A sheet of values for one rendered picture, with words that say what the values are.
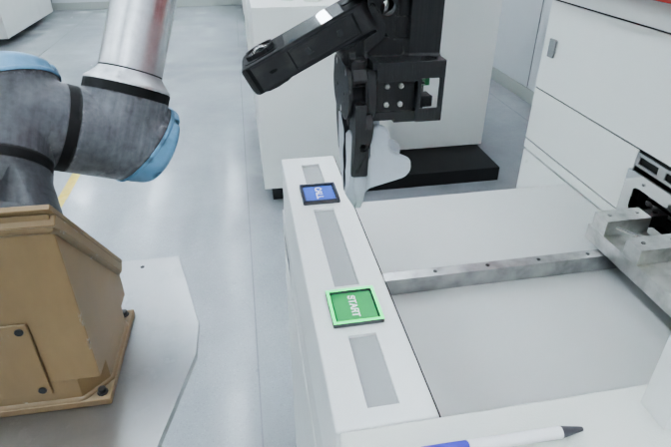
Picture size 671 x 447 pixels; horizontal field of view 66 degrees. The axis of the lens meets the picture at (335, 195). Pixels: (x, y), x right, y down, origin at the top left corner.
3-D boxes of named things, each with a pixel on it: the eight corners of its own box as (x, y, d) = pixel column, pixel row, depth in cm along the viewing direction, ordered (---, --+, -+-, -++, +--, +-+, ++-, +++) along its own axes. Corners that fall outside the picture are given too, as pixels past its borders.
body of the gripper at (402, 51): (440, 129, 44) (457, -23, 38) (341, 136, 43) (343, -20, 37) (413, 100, 51) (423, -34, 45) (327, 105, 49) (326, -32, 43)
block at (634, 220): (633, 221, 88) (638, 206, 87) (647, 231, 85) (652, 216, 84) (590, 224, 87) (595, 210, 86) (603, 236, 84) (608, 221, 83)
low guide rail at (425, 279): (642, 257, 89) (647, 242, 88) (650, 264, 87) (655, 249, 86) (359, 290, 82) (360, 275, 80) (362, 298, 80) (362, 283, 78)
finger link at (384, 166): (410, 218, 49) (418, 127, 44) (349, 223, 48) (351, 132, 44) (401, 201, 52) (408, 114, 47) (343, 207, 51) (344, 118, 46)
